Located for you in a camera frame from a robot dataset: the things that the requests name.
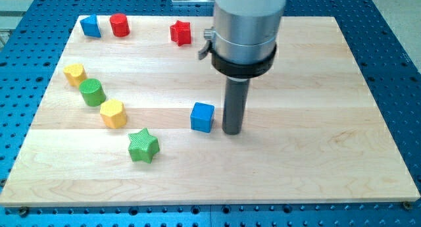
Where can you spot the red cylinder block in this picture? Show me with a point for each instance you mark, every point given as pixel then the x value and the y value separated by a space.
pixel 119 25

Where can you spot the yellow heart block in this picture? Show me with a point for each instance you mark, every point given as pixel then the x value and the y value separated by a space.
pixel 75 74

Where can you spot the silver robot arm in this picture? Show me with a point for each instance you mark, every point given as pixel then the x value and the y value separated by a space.
pixel 242 39

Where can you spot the light wooden board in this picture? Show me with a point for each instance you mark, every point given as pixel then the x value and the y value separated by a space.
pixel 312 131

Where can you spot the red star block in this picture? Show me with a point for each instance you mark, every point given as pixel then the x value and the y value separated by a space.
pixel 180 33

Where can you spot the green star block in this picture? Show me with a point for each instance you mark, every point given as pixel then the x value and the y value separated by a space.
pixel 143 146

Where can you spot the blue cube block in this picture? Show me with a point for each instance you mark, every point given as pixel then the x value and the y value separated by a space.
pixel 201 117

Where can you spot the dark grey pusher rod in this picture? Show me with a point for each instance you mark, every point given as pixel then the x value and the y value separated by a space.
pixel 234 105

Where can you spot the green cylinder block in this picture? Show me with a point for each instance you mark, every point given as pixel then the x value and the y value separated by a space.
pixel 92 92

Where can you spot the yellow hexagon block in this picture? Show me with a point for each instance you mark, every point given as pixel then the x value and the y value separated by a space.
pixel 113 113

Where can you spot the blue triangle block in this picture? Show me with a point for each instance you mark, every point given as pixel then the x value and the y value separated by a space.
pixel 90 26

